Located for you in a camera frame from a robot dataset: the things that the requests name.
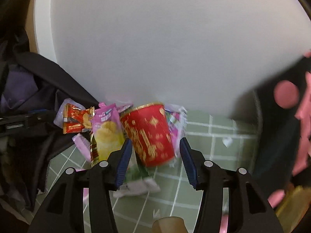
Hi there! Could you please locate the tan round object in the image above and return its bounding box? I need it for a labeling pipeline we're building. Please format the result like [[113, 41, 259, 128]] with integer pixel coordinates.
[[152, 216, 187, 233]]

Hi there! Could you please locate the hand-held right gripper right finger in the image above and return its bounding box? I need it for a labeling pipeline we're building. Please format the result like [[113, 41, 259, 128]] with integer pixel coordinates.
[[179, 137, 285, 233]]

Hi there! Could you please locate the red paper noodle cup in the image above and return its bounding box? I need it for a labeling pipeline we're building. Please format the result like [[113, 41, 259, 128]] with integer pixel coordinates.
[[120, 103, 176, 168]]

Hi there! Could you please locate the white green wrapper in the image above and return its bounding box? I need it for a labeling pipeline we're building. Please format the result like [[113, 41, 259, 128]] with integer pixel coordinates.
[[113, 148, 161, 198]]

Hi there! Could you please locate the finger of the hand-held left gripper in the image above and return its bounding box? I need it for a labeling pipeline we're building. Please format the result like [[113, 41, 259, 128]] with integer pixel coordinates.
[[0, 110, 57, 136]]

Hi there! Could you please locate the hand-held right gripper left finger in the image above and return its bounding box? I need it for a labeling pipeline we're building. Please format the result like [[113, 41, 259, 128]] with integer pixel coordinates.
[[28, 138, 133, 233]]

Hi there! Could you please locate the green checked mat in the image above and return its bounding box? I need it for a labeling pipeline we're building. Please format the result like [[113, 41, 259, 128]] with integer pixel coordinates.
[[36, 109, 264, 233]]

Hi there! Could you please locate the long pink packet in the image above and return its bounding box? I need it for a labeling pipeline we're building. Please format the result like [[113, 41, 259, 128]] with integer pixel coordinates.
[[72, 133, 92, 163]]

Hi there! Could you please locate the olive yellow packet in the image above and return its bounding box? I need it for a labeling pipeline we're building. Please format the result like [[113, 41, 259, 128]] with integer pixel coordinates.
[[276, 186, 311, 233]]

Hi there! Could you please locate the purple white wrapper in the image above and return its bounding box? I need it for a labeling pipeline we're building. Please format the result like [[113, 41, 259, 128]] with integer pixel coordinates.
[[164, 104, 187, 156]]

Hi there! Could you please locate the black bag pink print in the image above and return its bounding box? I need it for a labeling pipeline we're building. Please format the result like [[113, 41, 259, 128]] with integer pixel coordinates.
[[231, 51, 311, 233]]

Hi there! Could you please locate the purple yellow chip packet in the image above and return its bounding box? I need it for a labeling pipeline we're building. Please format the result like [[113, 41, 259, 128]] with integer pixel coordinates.
[[90, 103, 125, 168]]

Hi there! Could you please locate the black bag purple lining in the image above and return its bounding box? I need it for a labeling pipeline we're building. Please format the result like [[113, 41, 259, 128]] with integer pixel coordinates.
[[0, 29, 100, 211]]

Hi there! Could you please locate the red snack packet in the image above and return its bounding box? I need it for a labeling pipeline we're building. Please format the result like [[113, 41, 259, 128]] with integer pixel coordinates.
[[63, 103, 96, 134]]

